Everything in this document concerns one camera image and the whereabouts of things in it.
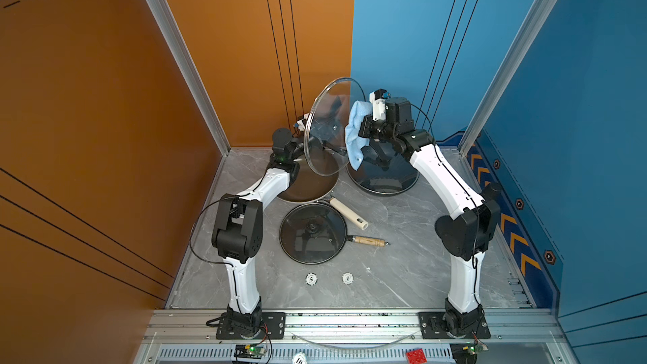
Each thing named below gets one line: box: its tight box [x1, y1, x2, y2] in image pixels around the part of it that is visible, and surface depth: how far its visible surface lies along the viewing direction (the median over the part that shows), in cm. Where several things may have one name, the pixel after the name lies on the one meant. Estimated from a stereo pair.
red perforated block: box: [406, 347, 428, 364], surface depth 69 cm
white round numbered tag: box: [292, 351, 308, 364], surface depth 65 cm
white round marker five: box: [304, 272, 319, 286], surface depth 84 cm
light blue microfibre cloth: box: [344, 100, 373, 172], surface depth 80 cm
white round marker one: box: [342, 272, 354, 285], surface depth 84 cm
